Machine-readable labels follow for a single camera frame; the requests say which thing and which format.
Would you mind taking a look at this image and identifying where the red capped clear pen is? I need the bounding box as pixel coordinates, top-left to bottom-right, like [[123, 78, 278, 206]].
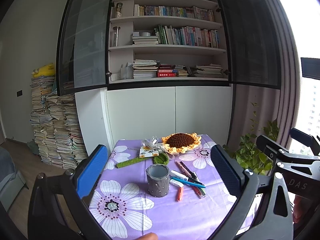
[[191, 185, 206, 198]]

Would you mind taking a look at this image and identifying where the black pen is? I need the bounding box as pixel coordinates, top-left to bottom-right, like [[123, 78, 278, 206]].
[[178, 161, 203, 185]]

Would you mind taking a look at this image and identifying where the blue pen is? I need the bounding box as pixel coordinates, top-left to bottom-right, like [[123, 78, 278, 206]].
[[171, 177, 206, 189]]

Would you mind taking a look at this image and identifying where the pink patterned pen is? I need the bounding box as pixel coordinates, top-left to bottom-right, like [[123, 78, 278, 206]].
[[175, 161, 192, 178]]

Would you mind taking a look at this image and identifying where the orange highlighter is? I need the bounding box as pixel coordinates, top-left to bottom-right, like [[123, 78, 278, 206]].
[[177, 187, 184, 202]]

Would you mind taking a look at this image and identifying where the white correction pen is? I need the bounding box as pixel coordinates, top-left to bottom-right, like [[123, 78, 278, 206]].
[[170, 170, 189, 181]]

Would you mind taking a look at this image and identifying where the white eraser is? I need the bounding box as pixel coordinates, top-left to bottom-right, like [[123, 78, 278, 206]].
[[169, 179, 184, 188]]

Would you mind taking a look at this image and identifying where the grey dotted pen holder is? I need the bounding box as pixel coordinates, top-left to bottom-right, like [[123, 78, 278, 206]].
[[146, 164, 170, 198]]

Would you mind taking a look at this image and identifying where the person's left hand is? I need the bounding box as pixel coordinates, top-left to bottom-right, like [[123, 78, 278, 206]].
[[136, 232, 158, 240]]

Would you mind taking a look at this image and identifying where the green potted plant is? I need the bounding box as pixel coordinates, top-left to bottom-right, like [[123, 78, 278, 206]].
[[222, 102, 273, 176]]

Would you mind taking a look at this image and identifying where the green crochet stem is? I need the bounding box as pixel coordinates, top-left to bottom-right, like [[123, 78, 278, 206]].
[[116, 157, 148, 168]]

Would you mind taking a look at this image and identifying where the grey curtain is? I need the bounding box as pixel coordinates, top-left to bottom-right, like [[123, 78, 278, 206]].
[[221, 0, 301, 150]]

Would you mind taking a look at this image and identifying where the tall stack of books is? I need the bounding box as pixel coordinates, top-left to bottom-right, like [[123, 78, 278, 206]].
[[30, 76, 88, 169]]

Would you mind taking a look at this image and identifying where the purple floral tablecloth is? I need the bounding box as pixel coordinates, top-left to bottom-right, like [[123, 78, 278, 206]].
[[88, 134, 236, 239]]

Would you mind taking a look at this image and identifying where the sunflower gift card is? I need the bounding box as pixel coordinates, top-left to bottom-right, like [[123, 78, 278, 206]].
[[139, 146, 163, 158]]

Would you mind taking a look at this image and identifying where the crochet sunflower head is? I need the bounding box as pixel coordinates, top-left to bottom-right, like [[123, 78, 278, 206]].
[[162, 133, 201, 154]]

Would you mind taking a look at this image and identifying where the green crochet leaf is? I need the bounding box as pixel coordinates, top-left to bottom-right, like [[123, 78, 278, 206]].
[[153, 153, 170, 165]]

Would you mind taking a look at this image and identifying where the clear ribbon bow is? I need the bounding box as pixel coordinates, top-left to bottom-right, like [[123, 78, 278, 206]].
[[142, 136, 165, 153]]

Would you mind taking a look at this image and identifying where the grey sofa bed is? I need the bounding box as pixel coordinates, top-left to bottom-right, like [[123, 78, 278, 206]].
[[0, 147, 26, 211]]

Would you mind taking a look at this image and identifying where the yellow plush toy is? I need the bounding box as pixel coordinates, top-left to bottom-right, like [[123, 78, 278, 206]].
[[31, 63, 55, 78]]

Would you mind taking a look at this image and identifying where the glass cabinet door right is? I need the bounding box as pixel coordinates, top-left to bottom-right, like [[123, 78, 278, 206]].
[[217, 0, 280, 89]]

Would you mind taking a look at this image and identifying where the glass cabinet door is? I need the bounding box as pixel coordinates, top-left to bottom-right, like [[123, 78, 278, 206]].
[[56, 0, 114, 95], [217, 0, 280, 89]]

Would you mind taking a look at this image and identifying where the white bookshelf cabinet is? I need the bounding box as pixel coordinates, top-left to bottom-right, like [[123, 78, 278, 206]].
[[75, 0, 233, 152]]

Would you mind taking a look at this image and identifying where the red book stack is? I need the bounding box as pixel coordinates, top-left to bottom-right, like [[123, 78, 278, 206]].
[[157, 65, 178, 77]]

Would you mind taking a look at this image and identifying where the glass cabinet door left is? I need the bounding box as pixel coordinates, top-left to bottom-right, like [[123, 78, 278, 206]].
[[56, 0, 114, 95]]

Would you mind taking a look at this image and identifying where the wall switch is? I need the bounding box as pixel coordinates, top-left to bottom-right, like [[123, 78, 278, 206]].
[[17, 90, 23, 97]]

